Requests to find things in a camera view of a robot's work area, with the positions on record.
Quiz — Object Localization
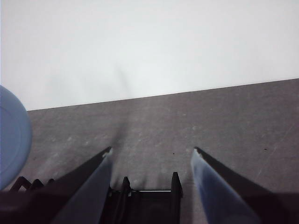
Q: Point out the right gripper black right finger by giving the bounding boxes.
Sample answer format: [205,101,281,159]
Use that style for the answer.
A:
[191,146,299,224]

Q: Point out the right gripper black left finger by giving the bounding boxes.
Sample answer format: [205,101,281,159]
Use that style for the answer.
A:
[0,146,114,224]

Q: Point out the blue round plate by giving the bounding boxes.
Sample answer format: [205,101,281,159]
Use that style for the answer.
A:
[0,85,33,191]

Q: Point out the black plate rack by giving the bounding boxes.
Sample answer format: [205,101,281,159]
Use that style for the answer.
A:
[9,172,183,224]

